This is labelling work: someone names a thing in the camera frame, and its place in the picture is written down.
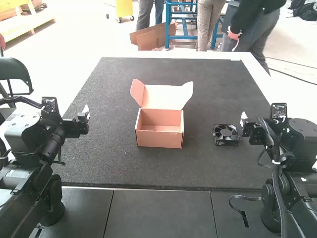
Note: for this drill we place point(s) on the yellow cart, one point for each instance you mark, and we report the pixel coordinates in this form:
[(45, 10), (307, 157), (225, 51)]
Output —
[(123, 7)]

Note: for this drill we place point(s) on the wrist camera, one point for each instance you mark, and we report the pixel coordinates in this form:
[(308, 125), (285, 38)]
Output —
[(279, 110), (49, 105)]

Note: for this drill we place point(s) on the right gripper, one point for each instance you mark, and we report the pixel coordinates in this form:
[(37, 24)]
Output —
[(255, 132)]

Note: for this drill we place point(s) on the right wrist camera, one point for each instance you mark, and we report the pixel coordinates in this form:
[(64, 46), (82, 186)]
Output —
[(279, 110)]

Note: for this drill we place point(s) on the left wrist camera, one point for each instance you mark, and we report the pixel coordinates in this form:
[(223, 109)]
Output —
[(49, 105)]

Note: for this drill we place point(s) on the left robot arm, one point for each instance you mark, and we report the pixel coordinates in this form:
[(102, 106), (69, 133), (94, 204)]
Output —
[(27, 138)]

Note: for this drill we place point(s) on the dark base panel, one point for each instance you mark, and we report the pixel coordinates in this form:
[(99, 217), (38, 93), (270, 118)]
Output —
[(237, 223), (84, 213), (161, 215)]

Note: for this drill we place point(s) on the person's legs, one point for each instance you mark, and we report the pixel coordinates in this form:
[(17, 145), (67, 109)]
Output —
[(144, 12), (208, 22)]

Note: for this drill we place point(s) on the wooden platform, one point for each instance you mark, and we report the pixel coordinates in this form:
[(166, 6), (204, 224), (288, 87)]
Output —
[(17, 22)]

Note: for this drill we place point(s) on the cardboard box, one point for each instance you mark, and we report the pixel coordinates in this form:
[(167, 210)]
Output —
[(159, 124)]

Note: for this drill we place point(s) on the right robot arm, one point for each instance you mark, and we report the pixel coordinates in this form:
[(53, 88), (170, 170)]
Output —
[(297, 148)]

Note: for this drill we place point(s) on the person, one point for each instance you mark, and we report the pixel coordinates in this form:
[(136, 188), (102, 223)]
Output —
[(257, 22)]

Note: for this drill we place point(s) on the black square fan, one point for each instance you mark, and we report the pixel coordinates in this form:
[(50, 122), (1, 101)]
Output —
[(226, 135)]

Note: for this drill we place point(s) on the blue metal frame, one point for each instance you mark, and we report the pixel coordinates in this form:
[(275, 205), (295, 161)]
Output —
[(171, 24)]

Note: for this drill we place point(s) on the flat cardboard sheet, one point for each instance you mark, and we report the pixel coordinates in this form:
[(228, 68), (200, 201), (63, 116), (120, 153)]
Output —
[(151, 37)]

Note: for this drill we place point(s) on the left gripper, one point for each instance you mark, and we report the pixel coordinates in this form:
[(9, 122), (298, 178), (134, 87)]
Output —
[(76, 126)]

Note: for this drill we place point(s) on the black backpack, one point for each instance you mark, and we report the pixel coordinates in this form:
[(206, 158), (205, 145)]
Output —
[(305, 10)]

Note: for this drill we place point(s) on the black mat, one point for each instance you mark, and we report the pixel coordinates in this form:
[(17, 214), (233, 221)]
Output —
[(111, 99)]

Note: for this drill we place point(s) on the black chair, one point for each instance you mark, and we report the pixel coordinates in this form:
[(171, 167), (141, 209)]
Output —
[(15, 72)]

